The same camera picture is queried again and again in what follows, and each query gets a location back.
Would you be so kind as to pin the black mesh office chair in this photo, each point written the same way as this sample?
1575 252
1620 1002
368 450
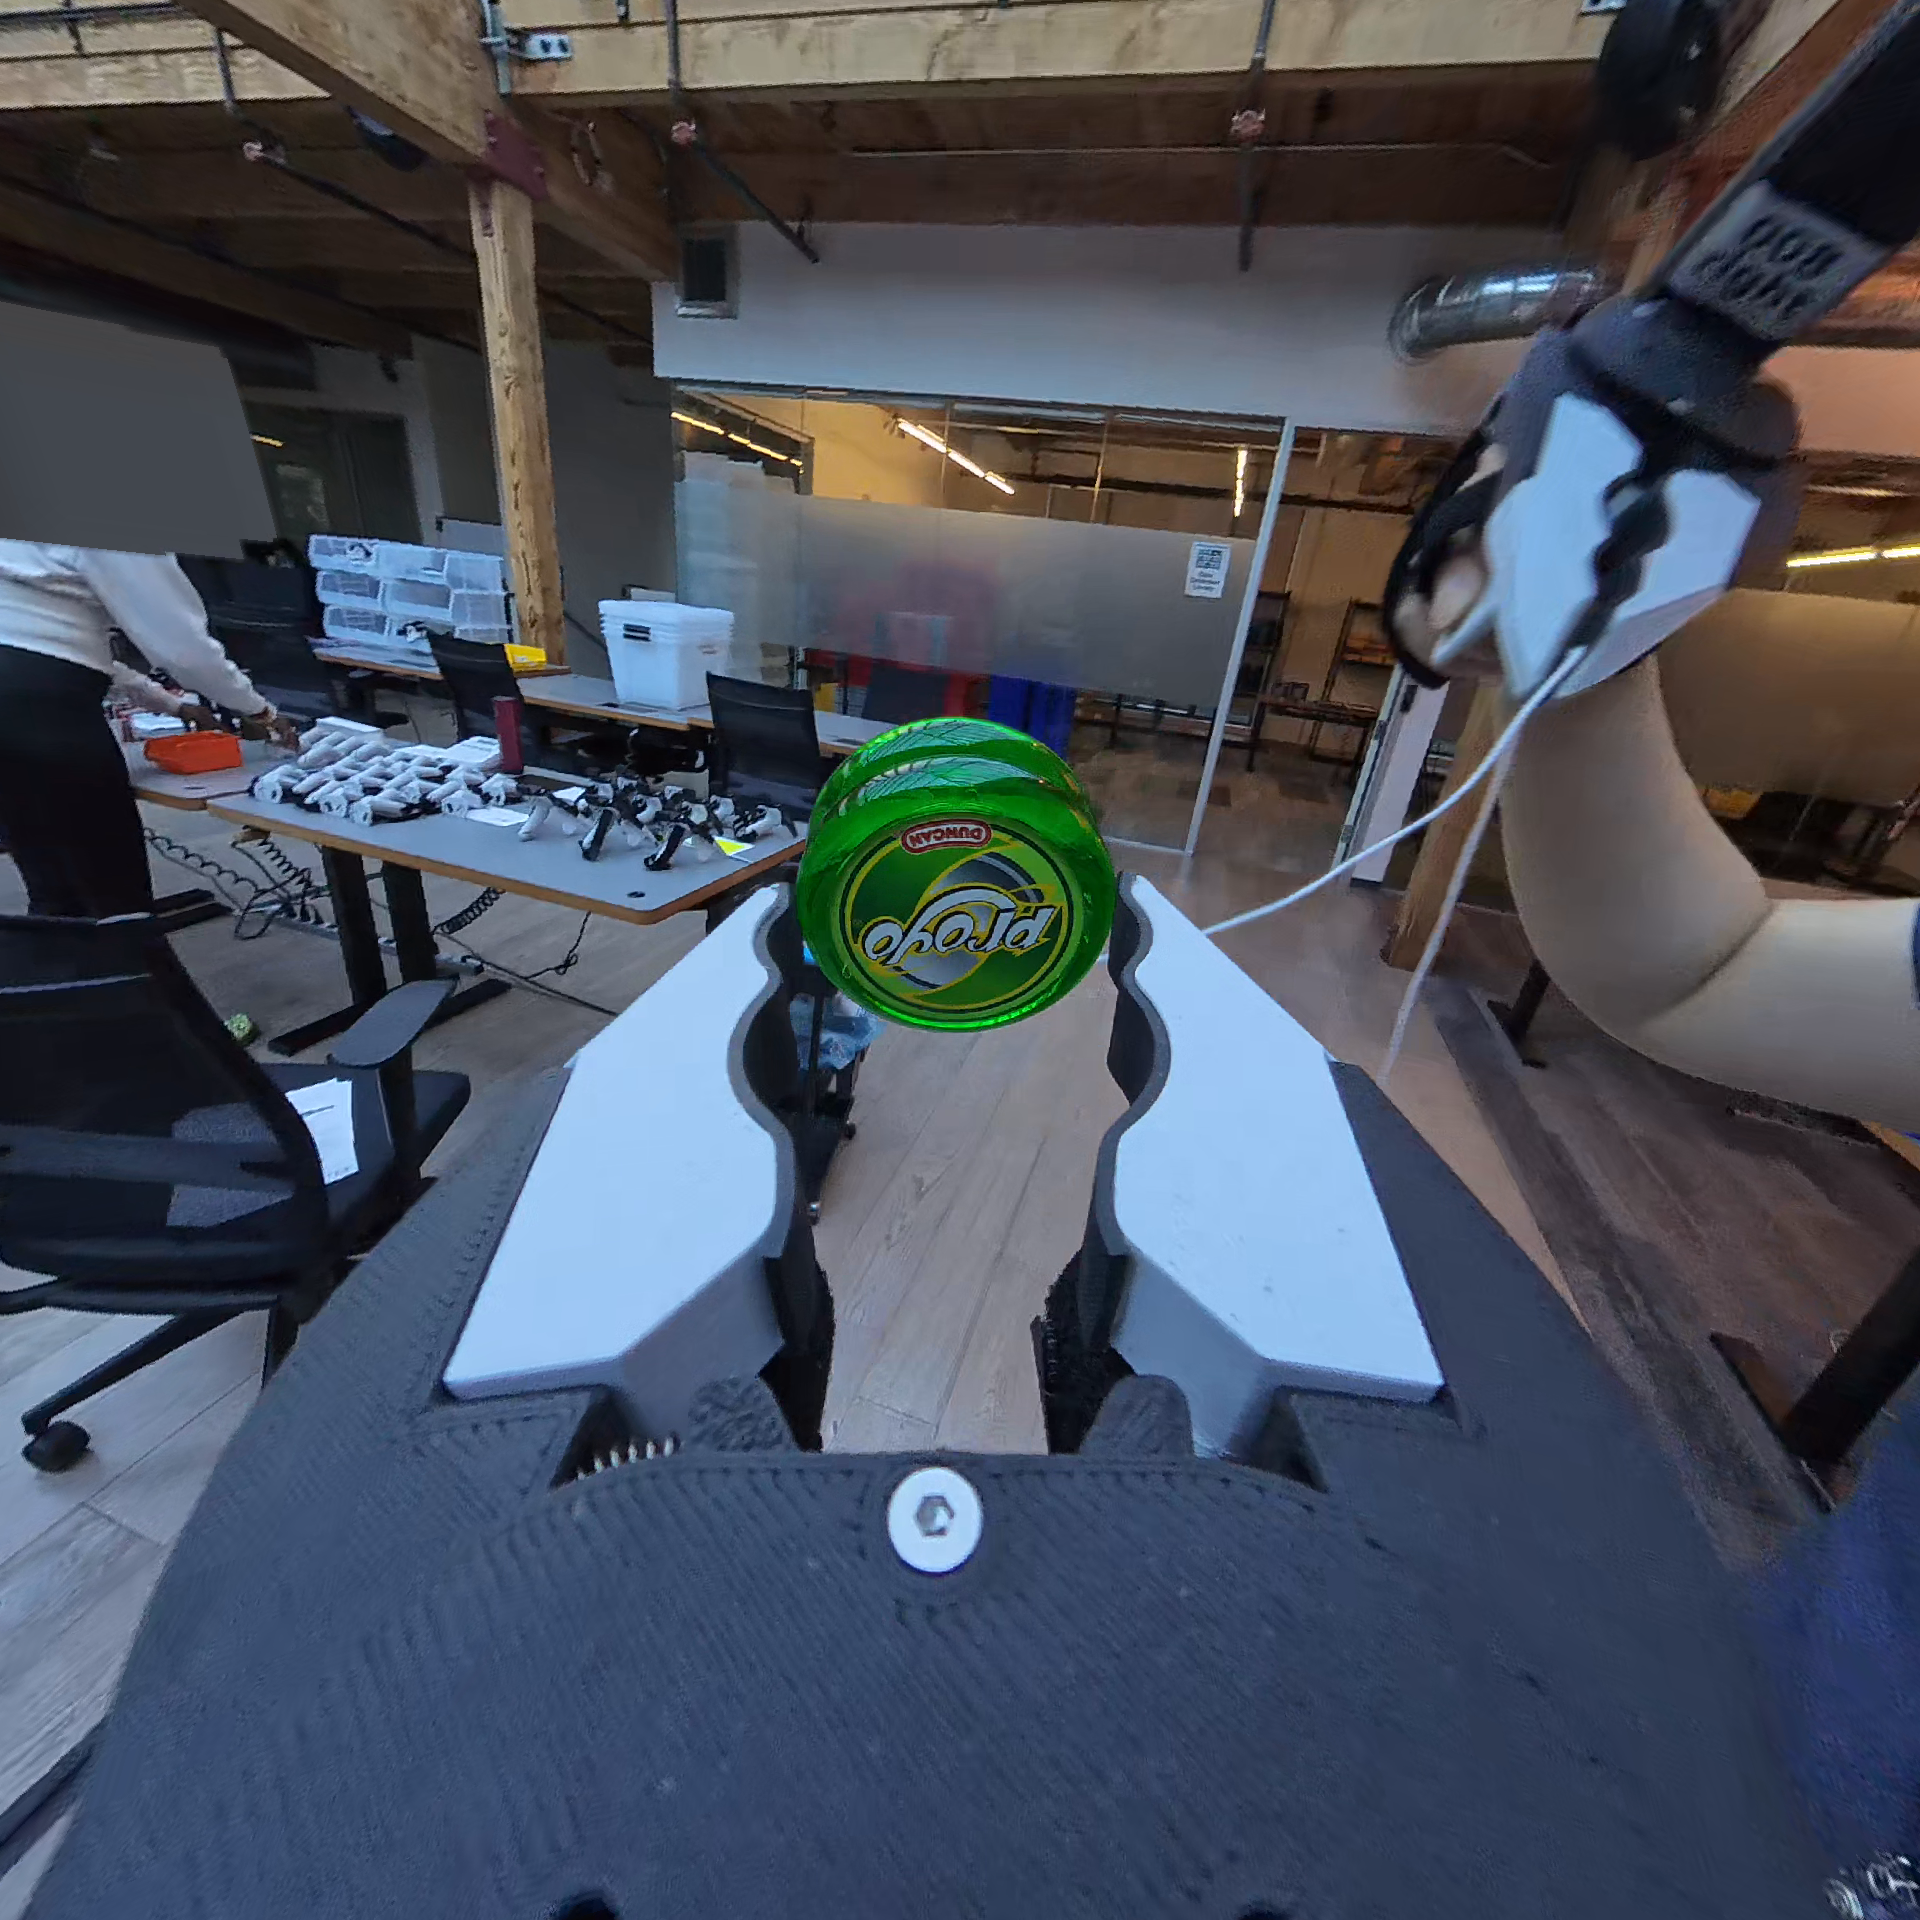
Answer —
765 743
473 683

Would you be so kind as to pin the white paper sheet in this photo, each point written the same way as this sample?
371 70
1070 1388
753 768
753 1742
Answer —
331 1133

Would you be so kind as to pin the dark red bottle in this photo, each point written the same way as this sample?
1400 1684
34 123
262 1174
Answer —
509 735

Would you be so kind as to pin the green yoyo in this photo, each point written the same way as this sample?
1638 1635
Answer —
961 915

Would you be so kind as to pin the long grey desk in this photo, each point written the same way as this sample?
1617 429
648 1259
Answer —
600 699

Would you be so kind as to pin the metal air duct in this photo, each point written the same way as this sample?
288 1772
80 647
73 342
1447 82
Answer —
1485 308

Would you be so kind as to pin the stack of clear plastic bins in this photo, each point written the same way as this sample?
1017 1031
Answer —
405 592

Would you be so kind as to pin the black office chair with paper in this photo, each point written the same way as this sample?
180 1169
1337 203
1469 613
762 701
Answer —
165 1141

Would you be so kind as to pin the grey table with black legs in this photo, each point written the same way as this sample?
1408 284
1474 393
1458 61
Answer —
480 855

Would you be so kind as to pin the white storage bin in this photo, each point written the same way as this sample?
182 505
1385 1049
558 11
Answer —
665 652

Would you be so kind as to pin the paper sign on glass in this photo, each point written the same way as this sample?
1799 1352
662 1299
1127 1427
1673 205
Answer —
1208 569

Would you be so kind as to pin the person's blue clothing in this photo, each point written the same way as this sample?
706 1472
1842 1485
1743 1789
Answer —
1845 1650

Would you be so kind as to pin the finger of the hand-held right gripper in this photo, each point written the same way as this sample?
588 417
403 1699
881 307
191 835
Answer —
1553 555
1688 555

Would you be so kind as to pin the slanted wooden post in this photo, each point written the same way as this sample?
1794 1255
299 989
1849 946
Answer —
1449 840

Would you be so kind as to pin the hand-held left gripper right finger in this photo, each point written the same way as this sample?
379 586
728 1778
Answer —
1261 1200

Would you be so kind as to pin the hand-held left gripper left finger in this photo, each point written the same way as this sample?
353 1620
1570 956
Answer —
631 1200

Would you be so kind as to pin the person's right hand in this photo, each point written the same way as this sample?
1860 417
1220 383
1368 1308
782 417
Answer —
1463 614

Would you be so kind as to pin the person's right forearm cream sleeve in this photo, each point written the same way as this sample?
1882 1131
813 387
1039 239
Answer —
1694 900

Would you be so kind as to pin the orange tray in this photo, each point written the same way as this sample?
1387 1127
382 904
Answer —
192 750

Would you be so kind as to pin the wall vent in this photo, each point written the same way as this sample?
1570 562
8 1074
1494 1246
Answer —
706 272

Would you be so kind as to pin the pile of white grippers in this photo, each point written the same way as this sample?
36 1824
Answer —
451 781

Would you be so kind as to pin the stack of blue crates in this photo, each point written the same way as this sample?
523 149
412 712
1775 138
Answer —
1032 712

